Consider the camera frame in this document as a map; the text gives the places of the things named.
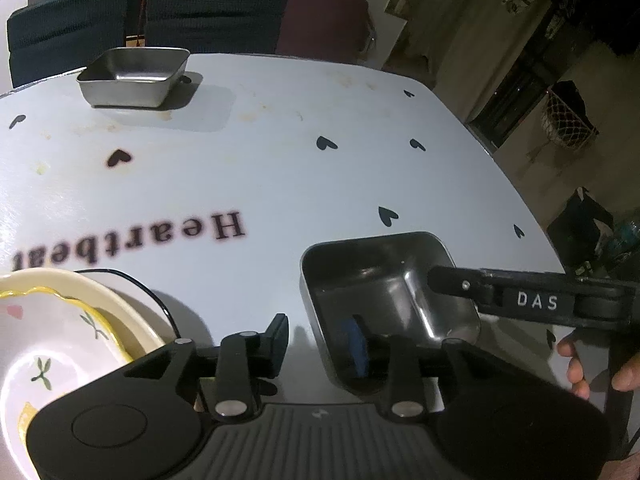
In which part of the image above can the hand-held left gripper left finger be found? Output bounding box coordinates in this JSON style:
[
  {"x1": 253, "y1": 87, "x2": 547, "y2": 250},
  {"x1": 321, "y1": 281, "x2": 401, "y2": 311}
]
[{"x1": 122, "y1": 312, "x2": 291, "y2": 422}]

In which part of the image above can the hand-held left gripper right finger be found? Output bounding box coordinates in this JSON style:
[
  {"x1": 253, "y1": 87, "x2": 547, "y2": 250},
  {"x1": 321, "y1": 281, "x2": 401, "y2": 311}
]
[{"x1": 340, "y1": 314, "x2": 483, "y2": 418}]

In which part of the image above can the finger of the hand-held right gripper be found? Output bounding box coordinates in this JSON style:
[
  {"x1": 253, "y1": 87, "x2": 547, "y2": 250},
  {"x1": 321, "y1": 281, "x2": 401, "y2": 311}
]
[{"x1": 427, "y1": 266, "x2": 483, "y2": 309}]

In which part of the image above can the rectangular steel tray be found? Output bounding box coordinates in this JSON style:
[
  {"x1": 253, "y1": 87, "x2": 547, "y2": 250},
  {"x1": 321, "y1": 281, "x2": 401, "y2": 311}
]
[
  {"x1": 76, "y1": 47, "x2": 191, "y2": 109},
  {"x1": 299, "y1": 231, "x2": 482, "y2": 395}
]

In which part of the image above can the white square plate black rim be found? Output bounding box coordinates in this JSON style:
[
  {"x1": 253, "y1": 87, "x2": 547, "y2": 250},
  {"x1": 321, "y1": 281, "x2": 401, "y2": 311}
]
[{"x1": 75, "y1": 269, "x2": 182, "y2": 341}]

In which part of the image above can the white floral bowl yellow rim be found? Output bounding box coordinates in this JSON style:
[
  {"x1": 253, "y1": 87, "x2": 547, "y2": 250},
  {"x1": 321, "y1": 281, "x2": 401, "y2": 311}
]
[{"x1": 0, "y1": 285, "x2": 135, "y2": 480}]

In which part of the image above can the person's right hand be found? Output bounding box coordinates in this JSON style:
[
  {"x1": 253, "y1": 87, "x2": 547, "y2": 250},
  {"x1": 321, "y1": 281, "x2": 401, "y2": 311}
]
[{"x1": 556, "y1": 332, "x2": 640, "y2": 401}]

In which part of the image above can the maroon chair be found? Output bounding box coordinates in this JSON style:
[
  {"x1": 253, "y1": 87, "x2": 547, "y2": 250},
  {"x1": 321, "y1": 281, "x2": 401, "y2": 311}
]
[{"x1": 277, "y1": 0, "x2": 373, "y2": 66}]

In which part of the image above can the dark blue chair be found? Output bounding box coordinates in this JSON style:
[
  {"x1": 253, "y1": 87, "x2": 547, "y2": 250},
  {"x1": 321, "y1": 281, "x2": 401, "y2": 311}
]
[
  {"x1": 6, "y1": 0, "x2": 133, "y2": 88},
  {"x1": 145, "y1": 0, "x2": 293, "y2": 56}
]

